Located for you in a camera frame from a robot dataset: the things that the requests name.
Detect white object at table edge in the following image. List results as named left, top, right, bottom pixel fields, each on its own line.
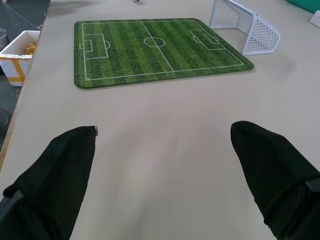
left=309, top=9, right=320, bottom=27

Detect green soccer field mat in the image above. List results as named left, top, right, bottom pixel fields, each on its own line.
left=73, top=17, right=255, bottom=90

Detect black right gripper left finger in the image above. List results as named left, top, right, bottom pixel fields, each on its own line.
left=0, top=125, right=99, bottom=240

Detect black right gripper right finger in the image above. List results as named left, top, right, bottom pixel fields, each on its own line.
left=230, top=120, right=320, bottom=240

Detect white miniature soccer goal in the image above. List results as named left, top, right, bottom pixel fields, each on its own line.
left=209, top=0, right=282, bottom=56

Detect yellow items in foam box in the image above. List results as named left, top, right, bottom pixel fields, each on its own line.
left=24, top=40, right=38, bottom=56

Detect white foam box yellow tape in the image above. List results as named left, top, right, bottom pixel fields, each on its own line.
left=0, top=30, right=41, bottom=87

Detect green object at table edge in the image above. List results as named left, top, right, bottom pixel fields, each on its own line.
left=285, top=0, right=320, bottom=15

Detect grey round container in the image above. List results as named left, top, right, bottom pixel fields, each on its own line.
left=0, top=28, right=10, bottom=52

